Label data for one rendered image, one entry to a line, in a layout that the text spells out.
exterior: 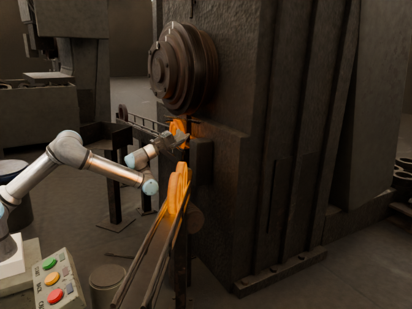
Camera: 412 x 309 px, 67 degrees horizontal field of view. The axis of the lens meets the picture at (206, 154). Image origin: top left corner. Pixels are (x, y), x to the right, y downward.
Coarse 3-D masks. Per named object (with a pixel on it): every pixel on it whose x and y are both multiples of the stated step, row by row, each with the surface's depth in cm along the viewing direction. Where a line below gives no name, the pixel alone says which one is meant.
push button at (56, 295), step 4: (52, 292) 84; (56, 292) 83; (60, 292) 83; (48, 296) 83; (52, 296) 82; (56, 296) 82; (60, 296) 82; (48, 300) 82; (52, 300) 81; (56, 300) 82
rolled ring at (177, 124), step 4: (176, 120) 173; (180, 120) 173; (172, 124) 177; (176, 124) 172; (180, 124) 170; (172, 128) 180; (180, 128) 169; (184, 128) 170; (172, 132) 182; (184, 132) 169; (184, 144) 171
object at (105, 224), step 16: (80, 128) 200; (96, 128) 213; (112, 128) 214; (128, 128) 203; (96, 144) 208; (112, 144) 192; (128, 144) 206; (112, 160) 206; (112, 192) 214; (112, 208) 219; (96, 224) 222; (112, 224) 222; (128, 224) 223
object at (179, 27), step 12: (168, 24) 158; (180, 24) 147; (192, 36) 145; (192, 48) 141; (192, 60) 142; (204, 60) 144; (192, 72) 144; (204, 72) 145; (192, 84) 146; (204, 84) 148; (192, 96) 148; (168, 108) 173; (180, 108) 160; (192, 108) 157
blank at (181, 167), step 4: (180, 164) 127; (184, 164) 128; (176, 168) 126; (180, 168) 126; (184, 168) 126; (180, 172) 125; (184, 172) 127; (184, 176) 128; (184, 180) 135; (184, 184) 134; (184, 188) 130; (184, 192) 130
